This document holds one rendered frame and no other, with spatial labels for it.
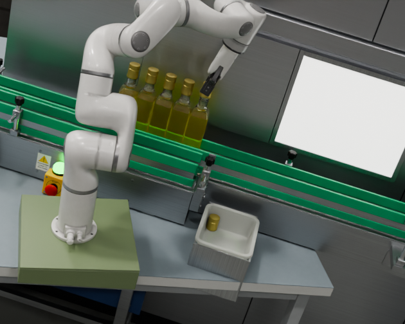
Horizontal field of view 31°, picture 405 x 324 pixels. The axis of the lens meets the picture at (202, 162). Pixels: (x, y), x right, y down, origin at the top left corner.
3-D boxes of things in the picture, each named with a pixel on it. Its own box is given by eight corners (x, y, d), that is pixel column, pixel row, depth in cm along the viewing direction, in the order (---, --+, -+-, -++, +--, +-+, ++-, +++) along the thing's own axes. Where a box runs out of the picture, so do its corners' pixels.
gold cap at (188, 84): (193, 92, 228) (196, 80, 226) (190, 97, 225) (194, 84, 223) (182, 89, 228) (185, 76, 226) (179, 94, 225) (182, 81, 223)
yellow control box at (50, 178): (70, 189, 232) (74, 170, 228) (62, 201, 225) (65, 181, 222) (49, 183, 232) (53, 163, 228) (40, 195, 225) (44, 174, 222)
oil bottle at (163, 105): (162, 151, 241) (177, 94, 230) (158, 159, 236) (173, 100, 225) (145, 146, 241) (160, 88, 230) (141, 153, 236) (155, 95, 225)
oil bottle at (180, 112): (179, 157, 240) (195, 99, 230) (175, 164, 235) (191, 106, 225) (162, 152, 240) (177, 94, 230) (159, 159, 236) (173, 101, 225)
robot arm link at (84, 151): (62, 170, 199) (67, 120, 191) (110, 178, 201) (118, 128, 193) (56, 191, 191) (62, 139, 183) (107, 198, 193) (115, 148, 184)
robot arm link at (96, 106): (81, 72, 192) (142, 83, 194) (67, 162, 195) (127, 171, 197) (79, 72, 183) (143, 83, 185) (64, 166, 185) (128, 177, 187)
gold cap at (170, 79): (175, 87, 228) (178, 74, 226) (172, 91, 225) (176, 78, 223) (164, 83, 228) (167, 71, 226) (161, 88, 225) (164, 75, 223)
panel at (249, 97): (393, 179, 243) (434, 87, 227) (393, 183, 241) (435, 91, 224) (135, 97, 247) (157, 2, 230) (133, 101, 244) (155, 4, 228)
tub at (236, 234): (252, 240, 233) (260, 217, 229) (243, 281, 213) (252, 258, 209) (200, 223, 233) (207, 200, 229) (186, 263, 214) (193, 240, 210)
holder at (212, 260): (254, 231, 238) (260, 212, 234) (242, 282, 214) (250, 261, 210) (203, 215, 238) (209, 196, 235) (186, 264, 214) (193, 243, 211)
